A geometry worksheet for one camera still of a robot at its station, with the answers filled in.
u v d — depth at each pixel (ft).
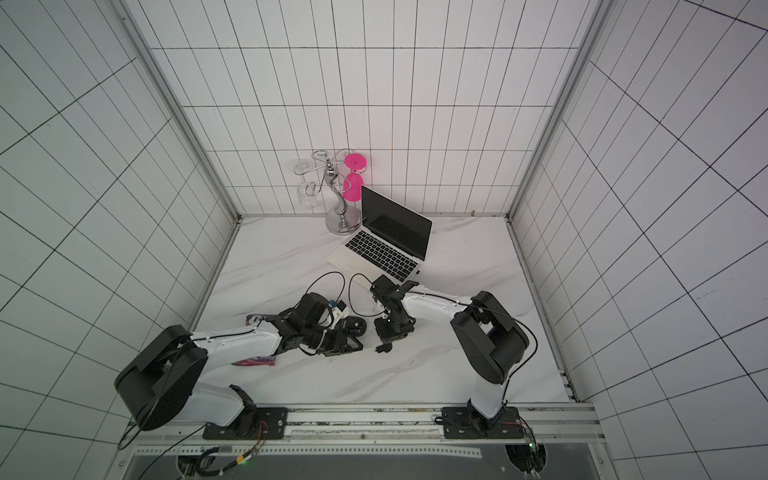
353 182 3.38
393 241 3.62
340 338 2.43
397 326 2.49
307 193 3.59
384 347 2.78
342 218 3.84
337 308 2.61
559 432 2.39
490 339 1.53
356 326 2.86
